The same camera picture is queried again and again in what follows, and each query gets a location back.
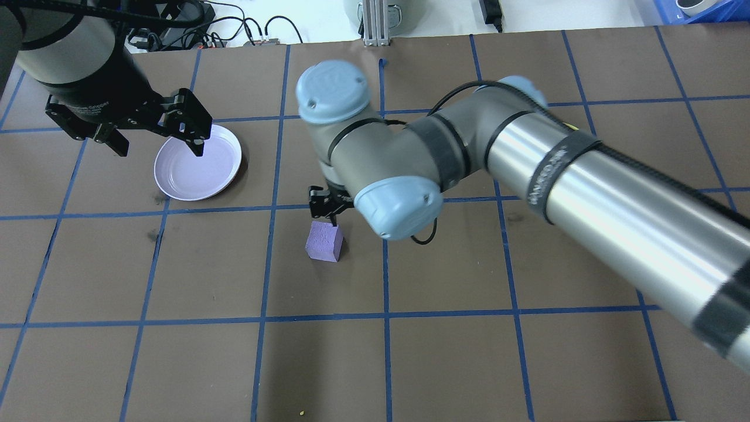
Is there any purple foam block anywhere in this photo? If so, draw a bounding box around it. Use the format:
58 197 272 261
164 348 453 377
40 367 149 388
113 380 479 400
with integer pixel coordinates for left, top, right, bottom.
305 220 345 263

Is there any purple plate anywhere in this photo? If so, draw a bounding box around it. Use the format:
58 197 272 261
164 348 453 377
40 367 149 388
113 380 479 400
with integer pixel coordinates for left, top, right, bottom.
154 124 243 202

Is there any black power adapter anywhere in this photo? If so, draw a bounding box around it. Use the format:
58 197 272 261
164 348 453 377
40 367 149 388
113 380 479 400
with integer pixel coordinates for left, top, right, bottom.
479 0 504 33

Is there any blue plastic bin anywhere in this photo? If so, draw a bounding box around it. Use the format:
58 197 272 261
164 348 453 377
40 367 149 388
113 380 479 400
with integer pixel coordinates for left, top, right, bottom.
636 0 750 27

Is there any white mug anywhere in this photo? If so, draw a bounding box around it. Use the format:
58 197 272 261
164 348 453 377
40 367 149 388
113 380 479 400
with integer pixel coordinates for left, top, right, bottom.
674 0 718 17

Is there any aluminium profile post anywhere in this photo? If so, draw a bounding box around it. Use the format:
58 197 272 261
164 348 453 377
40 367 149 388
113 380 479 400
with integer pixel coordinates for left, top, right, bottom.
360 0 392 47

